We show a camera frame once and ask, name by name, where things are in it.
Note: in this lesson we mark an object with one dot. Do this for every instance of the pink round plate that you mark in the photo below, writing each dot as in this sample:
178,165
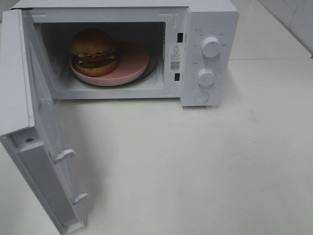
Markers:
126,49

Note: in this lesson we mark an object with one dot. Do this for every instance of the white warning label sticker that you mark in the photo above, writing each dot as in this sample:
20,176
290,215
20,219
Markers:
174,57

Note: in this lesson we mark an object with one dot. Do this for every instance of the round white door button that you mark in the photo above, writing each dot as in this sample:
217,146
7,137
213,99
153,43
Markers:
201,97

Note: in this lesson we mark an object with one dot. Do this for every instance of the white microwave oven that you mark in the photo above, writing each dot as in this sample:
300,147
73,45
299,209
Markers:
152,24

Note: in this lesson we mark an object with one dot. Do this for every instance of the upper white dial knob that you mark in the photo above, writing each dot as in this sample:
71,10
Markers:
211,46

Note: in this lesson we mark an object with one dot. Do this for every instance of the glass microwave turntable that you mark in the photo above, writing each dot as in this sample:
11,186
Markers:
151,68

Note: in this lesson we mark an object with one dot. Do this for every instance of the lower white dial knob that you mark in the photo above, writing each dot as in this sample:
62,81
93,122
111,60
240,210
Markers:
206,77

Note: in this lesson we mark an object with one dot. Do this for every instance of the white dial knob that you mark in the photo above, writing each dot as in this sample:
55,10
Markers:
206,77
211,46

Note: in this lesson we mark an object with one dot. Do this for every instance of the white microwave door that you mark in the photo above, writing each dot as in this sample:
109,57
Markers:
29,127

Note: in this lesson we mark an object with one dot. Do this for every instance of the burger with lettuce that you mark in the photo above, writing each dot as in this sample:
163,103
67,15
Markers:
93,52

